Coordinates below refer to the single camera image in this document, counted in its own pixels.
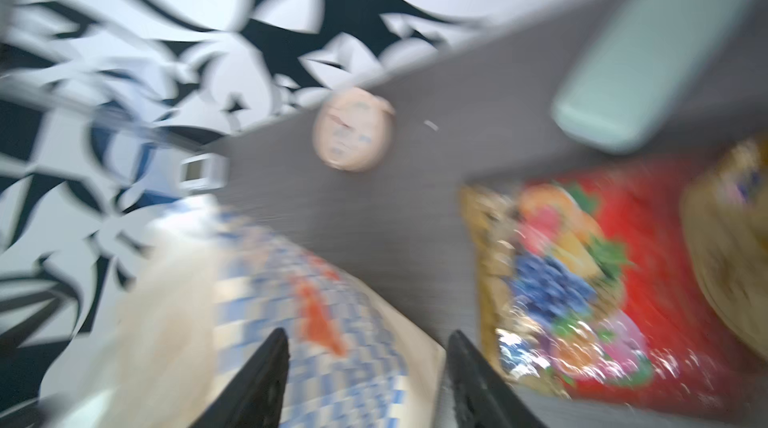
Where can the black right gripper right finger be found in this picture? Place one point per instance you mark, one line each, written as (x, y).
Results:
(481, 397)

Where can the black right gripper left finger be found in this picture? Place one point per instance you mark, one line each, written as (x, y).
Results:
(254, 397)

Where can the blue checkered paper bag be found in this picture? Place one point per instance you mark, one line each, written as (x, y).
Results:
(212, 289)

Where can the red fruit snack bag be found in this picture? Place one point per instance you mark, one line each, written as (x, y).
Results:
(587, 292)

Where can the white digital clock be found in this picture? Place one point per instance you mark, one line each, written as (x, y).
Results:
(203, 172)

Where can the mint green case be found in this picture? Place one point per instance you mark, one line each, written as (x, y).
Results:
(627, 84)

